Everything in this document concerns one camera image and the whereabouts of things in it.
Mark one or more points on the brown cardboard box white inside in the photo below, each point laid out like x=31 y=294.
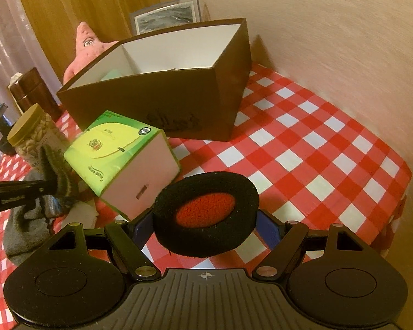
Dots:
x=187 y=80

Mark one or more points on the dark glass dome container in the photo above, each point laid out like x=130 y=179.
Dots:
x=5 y=127

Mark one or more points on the pink starfish plush toy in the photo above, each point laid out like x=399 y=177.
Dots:
x=88 y=47

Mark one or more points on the black red round ear pad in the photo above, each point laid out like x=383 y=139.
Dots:
x=206 y=214

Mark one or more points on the sheer white curtain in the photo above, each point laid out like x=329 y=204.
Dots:
x=20 y=50

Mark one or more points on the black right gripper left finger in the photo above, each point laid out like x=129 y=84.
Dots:
x=126 y=240

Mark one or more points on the framed grey picture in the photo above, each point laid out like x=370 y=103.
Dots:
x=165 y=15

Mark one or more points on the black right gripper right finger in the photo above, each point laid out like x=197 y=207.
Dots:
x=285 y=241

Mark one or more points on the grey fluffy towel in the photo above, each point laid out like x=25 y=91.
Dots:
x=29 y=226

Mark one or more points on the striped grey blue knit sock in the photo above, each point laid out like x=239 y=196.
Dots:
x=55 y=169

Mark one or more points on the green tissue pack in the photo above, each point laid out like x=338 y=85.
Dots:
x=125 y=162

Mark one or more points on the brown cylindrical canister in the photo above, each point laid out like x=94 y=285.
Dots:
x=29 y=89

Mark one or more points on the cashew jar with gold lid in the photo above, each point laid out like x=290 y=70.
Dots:
x=33 y=130

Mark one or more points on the white soft cloth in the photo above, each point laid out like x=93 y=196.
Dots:
x=83 y=213

